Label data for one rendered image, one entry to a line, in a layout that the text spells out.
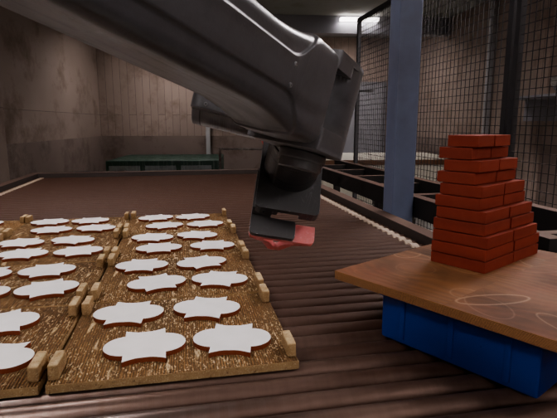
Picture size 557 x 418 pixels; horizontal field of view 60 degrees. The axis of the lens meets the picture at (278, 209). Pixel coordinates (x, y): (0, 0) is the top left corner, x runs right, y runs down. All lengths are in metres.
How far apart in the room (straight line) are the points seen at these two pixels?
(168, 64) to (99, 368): 0.73
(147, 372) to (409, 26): 1.73
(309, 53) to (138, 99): 9.74
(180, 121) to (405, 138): 8.02
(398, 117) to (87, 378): 1.63
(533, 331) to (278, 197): 0.47
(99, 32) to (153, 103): 9.76
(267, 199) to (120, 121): 9.63
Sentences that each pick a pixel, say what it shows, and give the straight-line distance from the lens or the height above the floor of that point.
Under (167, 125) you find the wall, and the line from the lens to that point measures 9.91.
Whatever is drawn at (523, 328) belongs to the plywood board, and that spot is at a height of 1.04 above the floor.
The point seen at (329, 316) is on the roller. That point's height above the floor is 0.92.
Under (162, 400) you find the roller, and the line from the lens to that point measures 0.82.
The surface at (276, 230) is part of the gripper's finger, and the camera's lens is 0.49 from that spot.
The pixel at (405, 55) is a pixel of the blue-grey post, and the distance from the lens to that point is 2.15.
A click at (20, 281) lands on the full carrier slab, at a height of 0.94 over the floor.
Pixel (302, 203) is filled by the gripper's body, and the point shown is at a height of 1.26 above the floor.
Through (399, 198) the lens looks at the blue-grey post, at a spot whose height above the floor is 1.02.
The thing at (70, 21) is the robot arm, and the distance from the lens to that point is 0.19.
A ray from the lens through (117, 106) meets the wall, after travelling 10.10.
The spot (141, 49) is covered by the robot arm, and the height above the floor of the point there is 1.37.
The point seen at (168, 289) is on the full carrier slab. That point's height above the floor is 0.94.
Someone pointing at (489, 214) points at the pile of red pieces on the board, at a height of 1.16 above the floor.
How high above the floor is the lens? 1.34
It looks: 10 degrees down
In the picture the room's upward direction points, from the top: straight up
